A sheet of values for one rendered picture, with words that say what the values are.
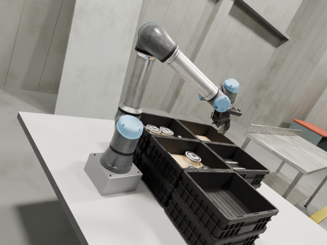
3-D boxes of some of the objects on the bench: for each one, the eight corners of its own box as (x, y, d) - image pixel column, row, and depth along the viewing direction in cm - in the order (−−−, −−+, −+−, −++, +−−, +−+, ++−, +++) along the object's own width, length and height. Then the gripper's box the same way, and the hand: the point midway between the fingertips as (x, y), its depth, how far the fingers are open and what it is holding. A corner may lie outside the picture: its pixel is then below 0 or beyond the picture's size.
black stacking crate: (161, 209, 123) (172, 189, 119) (133, 169, 144) (141, 151, 140) (215, 203, 148) (225, 186, 145) (185, 170, 169) (192, 155, 166)
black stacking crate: (200, 265, 102) (214, 242, 98) (161, 209, 123) (172, 189, 119) (255, 247, 127) (268, 228, 123) (215, 203, 148) (225, 186, 145)
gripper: (211, 99, 140) (205, 126, 156) (222, 115, 133) (215, 141, 148) (226, 96, 143) (218, 123, 158) (237, 111, 135) (228, 137, 151)
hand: (221, 129), depth 153 cm, fingers open, 5 cm apart
